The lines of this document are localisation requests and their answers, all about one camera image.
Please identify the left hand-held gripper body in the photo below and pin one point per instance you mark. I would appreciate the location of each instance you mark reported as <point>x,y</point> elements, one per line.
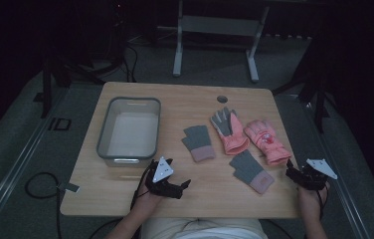
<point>162,171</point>

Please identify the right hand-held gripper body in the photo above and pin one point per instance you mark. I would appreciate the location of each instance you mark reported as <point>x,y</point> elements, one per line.
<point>311,177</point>

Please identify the pink glove with red print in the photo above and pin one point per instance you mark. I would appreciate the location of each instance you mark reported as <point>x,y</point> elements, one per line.
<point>266,141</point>

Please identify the grey plastic bin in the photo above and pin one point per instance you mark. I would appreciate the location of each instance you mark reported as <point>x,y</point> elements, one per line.
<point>130,132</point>

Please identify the pink glove with grey palm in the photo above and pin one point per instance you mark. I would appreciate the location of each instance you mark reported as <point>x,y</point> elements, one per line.
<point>229,132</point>

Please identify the person's right hand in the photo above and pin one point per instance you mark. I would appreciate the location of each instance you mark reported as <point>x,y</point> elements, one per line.
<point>311,202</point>

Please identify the person's left hand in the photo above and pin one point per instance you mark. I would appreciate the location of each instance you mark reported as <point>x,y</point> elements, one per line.
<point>145,200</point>

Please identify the person's pale trousers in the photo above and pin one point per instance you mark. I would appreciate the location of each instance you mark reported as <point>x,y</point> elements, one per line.
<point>205,229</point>

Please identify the black tripod stand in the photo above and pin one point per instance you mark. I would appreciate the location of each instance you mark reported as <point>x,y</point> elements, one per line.
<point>319,99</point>
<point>47,86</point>

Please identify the small grey floor tag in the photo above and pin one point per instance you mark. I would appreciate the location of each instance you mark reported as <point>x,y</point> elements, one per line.
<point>70,188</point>

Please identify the white metal stand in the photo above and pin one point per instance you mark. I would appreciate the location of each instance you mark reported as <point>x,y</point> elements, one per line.
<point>220,26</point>

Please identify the metal floor rail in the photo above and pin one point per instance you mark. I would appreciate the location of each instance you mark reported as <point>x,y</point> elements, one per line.
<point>340,192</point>
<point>16,169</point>

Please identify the black rectangular floor bracket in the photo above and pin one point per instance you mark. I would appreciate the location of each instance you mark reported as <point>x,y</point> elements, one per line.
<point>51,123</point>

